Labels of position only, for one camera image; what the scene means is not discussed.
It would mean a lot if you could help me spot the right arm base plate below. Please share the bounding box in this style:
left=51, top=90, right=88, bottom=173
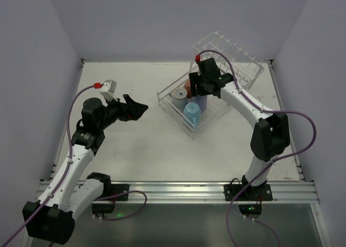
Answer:
left=223, top=176, right=273, bottom=202

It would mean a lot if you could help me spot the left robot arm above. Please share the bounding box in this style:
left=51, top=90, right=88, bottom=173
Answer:
left=22, top=94, right=149, bottom=245

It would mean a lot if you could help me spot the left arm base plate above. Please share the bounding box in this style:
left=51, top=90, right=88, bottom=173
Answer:
left=94, top=183, right=130, bottom=202

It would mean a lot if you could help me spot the clear acrylic dish rack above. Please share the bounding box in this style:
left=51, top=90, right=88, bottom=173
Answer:
left=157, top=32, right=264, bottom=138

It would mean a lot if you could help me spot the aluminium mounting rail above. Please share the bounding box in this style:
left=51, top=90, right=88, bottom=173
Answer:
left=35, top=179, right=320, bottom=204

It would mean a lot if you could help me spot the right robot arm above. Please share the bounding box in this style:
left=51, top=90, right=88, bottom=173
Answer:
left=189, top=55, right=290, bottom=195

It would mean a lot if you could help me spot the pale grey footed cup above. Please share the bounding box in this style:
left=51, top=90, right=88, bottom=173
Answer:
left=170, top=88, right=188, bottom=112

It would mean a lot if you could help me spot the coral orange mug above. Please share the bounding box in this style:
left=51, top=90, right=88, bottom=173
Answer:
left=183, top=79, right=192, bottom=99

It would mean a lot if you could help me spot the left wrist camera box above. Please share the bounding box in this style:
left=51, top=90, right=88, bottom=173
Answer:
left=99, top=79, right=117, bottom=101

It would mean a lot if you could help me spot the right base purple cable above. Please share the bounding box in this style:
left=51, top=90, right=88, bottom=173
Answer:
left=226, top=198, right=280, bottom=247

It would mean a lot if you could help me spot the lavender tall cup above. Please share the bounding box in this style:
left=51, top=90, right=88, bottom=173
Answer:
left=191, top=95, right=208, bottom=112

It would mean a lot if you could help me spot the light blue mug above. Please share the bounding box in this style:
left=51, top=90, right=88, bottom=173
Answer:
left=183, top=102, right=202, bottom=130

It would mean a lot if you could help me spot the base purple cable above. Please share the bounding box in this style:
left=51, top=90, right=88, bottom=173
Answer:
left=91, top=190, right=148, bottom=222
left=226, top=198, right=280, bottom=247

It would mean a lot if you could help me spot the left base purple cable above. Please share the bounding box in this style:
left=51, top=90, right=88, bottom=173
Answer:
left=91, top=190, right=148, bottom=222

